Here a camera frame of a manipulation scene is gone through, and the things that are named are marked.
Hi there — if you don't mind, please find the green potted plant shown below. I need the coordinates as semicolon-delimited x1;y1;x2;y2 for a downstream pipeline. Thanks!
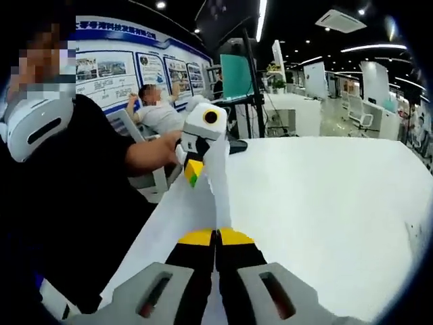
267;64;288;94

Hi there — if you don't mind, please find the ceiling air conditioner unit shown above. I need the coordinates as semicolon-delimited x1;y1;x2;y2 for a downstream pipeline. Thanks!
314;8;368;34

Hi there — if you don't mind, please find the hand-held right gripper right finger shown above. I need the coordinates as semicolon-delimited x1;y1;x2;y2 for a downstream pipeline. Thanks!
216;227;321;325

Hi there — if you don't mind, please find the white table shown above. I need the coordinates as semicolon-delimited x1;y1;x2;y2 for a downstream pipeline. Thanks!
97;136;432;324

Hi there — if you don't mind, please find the black display on pole stand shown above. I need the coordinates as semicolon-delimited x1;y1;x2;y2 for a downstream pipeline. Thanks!
216;28;268;139

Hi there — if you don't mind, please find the white sign panel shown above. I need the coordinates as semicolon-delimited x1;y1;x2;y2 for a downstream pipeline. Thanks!
272;39;288;82

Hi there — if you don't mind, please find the white reclining chair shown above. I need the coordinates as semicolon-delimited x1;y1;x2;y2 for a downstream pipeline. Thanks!
106;110;182;202

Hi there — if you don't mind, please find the white desk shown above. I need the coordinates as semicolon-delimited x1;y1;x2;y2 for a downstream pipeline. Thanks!
263;93;322;138

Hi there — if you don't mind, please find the person's black-clad torso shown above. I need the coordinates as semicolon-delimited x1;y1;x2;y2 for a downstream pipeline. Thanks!
0;94;160;325

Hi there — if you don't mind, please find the white worn neck device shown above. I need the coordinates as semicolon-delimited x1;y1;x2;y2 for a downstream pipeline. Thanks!
0;90;76;163

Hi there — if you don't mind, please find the teal board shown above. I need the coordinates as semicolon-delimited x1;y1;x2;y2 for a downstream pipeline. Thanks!
219;53;258;102

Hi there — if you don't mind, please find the person's left hand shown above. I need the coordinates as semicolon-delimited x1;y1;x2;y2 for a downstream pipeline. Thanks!
161;137;182;167

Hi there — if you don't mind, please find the white partition panel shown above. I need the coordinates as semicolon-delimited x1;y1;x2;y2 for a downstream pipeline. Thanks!
302;62;328;101

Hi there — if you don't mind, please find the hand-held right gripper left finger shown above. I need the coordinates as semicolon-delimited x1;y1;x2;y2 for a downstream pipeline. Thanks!
111;228;217;325

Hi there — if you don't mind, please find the black flat device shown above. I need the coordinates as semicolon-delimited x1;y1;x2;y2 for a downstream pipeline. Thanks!
227;139;250;156

